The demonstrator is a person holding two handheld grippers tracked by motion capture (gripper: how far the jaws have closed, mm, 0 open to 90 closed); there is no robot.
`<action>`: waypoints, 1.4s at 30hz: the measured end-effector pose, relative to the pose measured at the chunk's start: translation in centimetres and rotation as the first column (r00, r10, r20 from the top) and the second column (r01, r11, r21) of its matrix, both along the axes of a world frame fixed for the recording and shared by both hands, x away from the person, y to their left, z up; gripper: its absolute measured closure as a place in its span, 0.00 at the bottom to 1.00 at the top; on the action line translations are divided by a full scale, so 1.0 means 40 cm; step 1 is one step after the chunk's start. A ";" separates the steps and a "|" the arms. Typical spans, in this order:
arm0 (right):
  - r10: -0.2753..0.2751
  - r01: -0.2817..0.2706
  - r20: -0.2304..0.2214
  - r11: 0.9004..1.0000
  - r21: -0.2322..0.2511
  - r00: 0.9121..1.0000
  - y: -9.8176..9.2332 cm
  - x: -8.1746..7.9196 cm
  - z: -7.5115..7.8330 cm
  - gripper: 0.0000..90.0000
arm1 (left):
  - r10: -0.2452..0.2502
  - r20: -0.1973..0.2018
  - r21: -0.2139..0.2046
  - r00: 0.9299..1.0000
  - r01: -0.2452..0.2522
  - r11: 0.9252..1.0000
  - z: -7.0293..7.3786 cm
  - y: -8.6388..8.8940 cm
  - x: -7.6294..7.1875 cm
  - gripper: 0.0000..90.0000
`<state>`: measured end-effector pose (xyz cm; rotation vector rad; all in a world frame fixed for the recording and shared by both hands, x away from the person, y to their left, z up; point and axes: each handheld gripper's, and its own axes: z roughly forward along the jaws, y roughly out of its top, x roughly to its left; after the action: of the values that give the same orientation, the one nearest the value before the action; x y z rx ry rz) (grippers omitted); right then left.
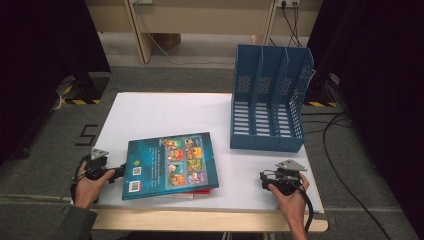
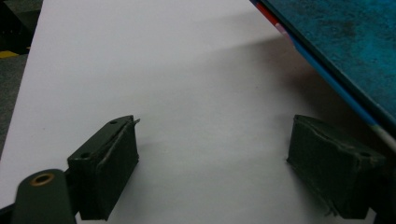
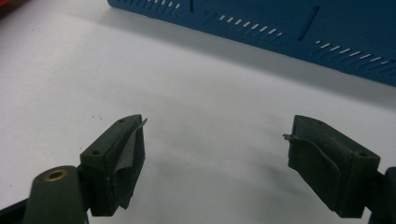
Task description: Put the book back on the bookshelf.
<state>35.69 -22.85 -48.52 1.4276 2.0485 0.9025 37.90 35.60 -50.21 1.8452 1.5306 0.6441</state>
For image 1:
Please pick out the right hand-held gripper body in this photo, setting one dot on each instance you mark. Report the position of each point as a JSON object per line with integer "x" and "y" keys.
{"x": 288, "y": 180}

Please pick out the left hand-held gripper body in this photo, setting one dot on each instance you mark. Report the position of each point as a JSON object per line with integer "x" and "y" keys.
{"x": 100, "y": 154}

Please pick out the teal picture book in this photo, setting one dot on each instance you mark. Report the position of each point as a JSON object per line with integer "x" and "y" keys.
{"x": 150, "y": 166}

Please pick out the blue plastic file rack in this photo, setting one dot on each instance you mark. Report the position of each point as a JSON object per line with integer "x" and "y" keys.
{"x": 266, "y": 141}

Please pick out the red picture book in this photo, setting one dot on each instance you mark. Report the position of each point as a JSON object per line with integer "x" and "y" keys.
{"x": 200, "y": 191}

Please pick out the person's right hand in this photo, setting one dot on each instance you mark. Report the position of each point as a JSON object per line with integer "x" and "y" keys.
{"x": 295, "y": 208}

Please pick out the person's left hand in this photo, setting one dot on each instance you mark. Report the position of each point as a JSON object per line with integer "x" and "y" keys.
{"x": 88, "y": 191}

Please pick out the black stand base striped tape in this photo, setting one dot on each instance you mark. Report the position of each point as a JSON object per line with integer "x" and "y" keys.
{"x": 321, "y": 96}
{"x": 88, "y": 87}

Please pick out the black curtain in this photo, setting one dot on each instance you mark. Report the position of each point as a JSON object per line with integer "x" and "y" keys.
{"x": 40, "y": 66}
{"x": 383, "y": 83}

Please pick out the cardboard box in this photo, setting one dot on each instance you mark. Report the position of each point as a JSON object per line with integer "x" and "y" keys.
{"x": 168, "y": 40}

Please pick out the white power strip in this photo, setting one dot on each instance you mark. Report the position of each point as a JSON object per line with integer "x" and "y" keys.
{"x": 141, "y": 1}

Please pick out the beige wooden desk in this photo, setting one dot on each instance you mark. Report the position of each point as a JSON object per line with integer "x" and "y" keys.
{"x": 200, "y": 16}

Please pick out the white wall socket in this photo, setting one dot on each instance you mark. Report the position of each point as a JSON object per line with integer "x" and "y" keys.
{"x": 289, "y": 2}

